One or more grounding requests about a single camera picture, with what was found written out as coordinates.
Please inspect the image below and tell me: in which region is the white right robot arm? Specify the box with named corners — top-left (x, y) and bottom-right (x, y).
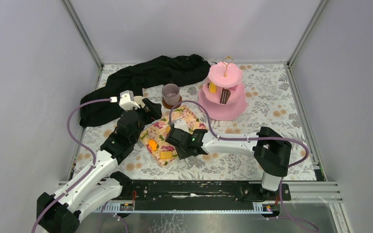
top-left (165, 127), bottom-right (292, 200)

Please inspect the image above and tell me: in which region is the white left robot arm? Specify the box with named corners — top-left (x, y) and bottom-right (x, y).
top-left (31, 97), bottom-right (162, 233)

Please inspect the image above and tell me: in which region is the black cloth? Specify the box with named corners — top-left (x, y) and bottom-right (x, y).
top-left (79, 54), bottom-right (211, 127)

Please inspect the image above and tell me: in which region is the yellow wafer biscuit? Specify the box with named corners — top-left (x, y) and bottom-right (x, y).
top-left (208, 82), bottom-right (217, 93)

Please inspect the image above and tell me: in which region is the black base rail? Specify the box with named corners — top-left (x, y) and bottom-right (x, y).
top-left (101, 179), bottom-right (292, 213)

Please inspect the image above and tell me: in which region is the pink three-tier cake stand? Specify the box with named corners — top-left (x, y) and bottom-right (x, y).
top-left (198, 56), bottom-right (247, 120)

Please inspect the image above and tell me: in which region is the orange square cracker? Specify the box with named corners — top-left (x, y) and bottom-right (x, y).
top-left (159, 151), bottom-right (172, 160)

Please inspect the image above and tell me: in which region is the orange fish-shaped cookie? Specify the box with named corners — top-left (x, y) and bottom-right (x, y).
top-left (148, 139), bottom-right (158, 151)

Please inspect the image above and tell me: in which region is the chocolate wafer biscuit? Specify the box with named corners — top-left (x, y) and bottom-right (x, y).
top-left (220, 88), bottom-right (231, 104)

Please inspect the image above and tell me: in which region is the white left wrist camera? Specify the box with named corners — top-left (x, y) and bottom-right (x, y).
top-left (110, 90), bottom-right (140, 111)

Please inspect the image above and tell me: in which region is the purple mug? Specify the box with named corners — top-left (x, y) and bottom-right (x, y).
top-left (162, 83), bottom-right (181, 107)

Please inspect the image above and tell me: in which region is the white paper cup black base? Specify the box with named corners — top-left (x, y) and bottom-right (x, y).
top-left (134, 96), bottom-right (145, 108)

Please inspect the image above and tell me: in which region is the floral tablecloth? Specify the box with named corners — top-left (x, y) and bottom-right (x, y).
top-left (71, 64), bottom-right (317, 181)

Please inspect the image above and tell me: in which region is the brown round coaster right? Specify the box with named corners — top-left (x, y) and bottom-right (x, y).
top-left (161, 96), bottom-right (183, 110)

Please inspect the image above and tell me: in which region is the floral serving tray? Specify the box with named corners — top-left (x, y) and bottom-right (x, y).
top-left (139, 106), bottom-right (208, 166)

